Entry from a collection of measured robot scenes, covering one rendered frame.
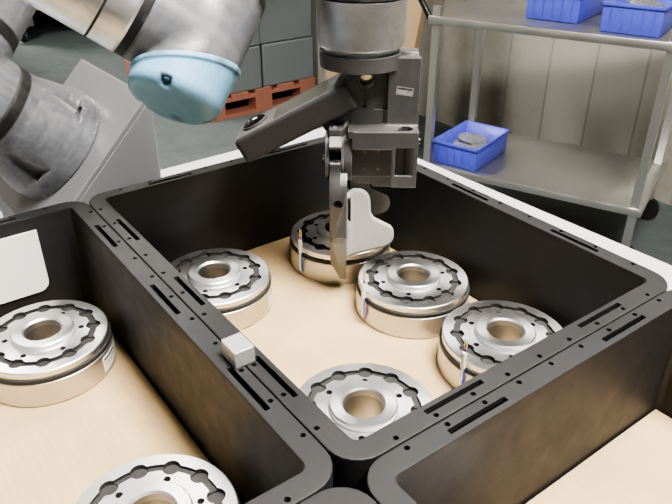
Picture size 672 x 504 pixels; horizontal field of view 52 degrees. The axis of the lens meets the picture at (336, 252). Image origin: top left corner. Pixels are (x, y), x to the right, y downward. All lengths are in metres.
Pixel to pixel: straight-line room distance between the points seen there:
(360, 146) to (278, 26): 3.26
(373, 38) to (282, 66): 3.33
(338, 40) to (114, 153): 0.38
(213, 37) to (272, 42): 3.32
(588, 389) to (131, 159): 0.60
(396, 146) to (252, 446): 0.30
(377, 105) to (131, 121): 0.35
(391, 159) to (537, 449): 0.28
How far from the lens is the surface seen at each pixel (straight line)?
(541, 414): 0.44
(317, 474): 0.36
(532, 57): 3.27
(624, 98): 3.05
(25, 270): 0.66
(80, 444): 0.54
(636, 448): 0.55
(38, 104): 0.88
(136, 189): 0.66
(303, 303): 0.65
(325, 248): 0.68
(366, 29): 0.57
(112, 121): 0.89
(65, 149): 0.88
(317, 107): 0.60
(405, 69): 0.60
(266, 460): 0.41
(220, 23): 0.54
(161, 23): 0.53
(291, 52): 3.91
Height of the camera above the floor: 1.19
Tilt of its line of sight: 30 degrees down
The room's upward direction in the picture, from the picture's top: straight up
